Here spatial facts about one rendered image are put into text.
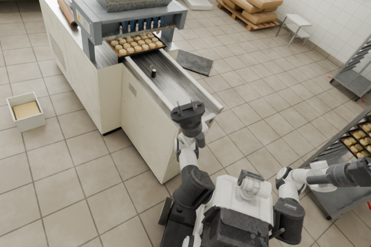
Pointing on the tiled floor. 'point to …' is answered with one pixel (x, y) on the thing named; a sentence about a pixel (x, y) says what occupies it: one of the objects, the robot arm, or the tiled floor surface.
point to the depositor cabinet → (102, 75)
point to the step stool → (296, 27)
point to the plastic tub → (26, 111)
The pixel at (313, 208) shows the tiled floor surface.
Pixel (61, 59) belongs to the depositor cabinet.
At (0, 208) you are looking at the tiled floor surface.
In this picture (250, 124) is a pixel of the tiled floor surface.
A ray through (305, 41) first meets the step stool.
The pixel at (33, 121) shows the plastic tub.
